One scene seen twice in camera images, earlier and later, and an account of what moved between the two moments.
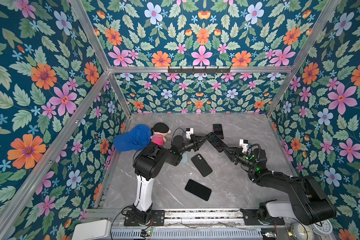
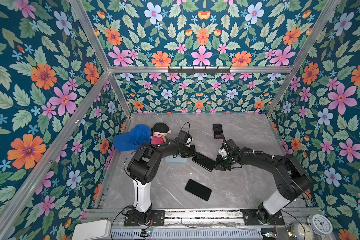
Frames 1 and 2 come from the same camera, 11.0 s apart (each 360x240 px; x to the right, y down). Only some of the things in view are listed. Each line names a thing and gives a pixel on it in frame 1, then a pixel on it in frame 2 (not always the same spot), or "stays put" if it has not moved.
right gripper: (236, 156) -> (218, 165)
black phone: (216, 142) -> (204, 161)
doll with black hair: (159, 132) stays put
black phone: (218, 130) stays put
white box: (93, 230) stays put
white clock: (323, 228) stays put
